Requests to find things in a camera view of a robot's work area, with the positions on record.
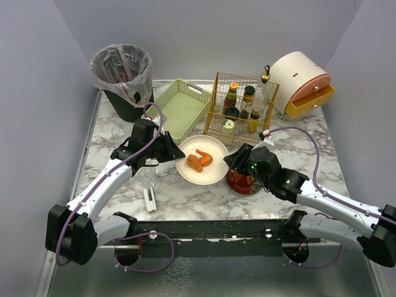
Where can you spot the white round drawer box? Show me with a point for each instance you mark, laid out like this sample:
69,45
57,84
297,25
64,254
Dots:
303,85

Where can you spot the pale green plastic basket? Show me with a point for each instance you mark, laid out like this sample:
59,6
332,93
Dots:
183,105

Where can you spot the black-lid glass jar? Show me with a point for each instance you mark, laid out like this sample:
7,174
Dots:
231,113

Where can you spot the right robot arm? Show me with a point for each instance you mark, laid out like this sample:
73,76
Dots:
368,227

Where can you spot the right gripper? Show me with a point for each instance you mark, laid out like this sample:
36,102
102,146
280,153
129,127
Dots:
240,158

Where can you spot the gold-spout oil bottle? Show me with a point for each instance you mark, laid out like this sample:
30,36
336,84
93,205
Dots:
263,86

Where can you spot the green-lid seasoning shaker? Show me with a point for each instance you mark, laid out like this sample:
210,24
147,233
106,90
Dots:
228,126

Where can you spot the white folded peeler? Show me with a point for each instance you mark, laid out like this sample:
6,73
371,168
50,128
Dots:
150,200

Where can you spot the left orange croquette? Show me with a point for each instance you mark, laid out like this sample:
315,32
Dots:
236,177

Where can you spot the clear plastic cup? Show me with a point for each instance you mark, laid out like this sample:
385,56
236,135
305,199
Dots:
121,130
147,176

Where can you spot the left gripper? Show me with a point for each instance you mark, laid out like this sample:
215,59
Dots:
167,146

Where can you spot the orange chicken wing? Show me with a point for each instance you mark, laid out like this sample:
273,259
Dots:
205,158

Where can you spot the cream round plate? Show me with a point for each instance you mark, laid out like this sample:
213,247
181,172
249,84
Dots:
210,174

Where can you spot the orange fried nugget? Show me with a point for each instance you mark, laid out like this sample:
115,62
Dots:
194,162

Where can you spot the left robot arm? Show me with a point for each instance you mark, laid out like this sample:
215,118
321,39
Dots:
71,231

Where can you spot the yellow-lid sauce jar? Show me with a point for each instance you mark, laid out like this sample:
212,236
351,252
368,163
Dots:
230,99

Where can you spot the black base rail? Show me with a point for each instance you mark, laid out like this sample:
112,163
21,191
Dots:
210,238

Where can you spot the small yellow spice bottle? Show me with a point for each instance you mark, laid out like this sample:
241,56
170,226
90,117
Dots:
254,119

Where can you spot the red floral plate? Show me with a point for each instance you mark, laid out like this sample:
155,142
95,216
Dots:
247,185

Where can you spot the gold wire rack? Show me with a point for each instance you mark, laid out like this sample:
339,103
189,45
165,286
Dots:
215,118

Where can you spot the gold-cap pepper grinder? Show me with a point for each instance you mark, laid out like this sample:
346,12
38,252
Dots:
249,92

